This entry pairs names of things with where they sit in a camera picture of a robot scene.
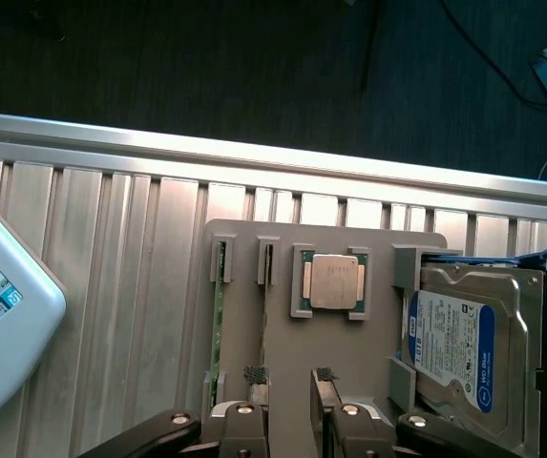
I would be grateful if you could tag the green RAM stick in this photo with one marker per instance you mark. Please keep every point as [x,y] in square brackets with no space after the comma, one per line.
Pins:
[216,324]
[267,305]

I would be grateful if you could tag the black thin pole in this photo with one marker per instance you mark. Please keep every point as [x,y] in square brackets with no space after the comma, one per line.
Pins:
[369,43]

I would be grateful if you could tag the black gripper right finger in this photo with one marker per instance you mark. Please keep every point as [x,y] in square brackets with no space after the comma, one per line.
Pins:
[351,429]

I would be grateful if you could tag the grey parts rack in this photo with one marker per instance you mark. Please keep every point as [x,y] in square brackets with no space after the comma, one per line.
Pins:
[340,353]

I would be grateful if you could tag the grey teach pendant with screen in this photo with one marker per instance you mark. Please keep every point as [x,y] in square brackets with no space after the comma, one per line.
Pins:
[1,305]

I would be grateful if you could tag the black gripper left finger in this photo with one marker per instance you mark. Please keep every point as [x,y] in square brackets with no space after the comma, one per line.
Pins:
[242,429]

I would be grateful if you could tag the hard disk with blue label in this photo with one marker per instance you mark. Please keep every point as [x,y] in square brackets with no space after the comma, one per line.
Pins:
[507,334]

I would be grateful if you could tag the silver CPU chip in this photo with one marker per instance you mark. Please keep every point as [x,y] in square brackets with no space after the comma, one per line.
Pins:
[334,281]

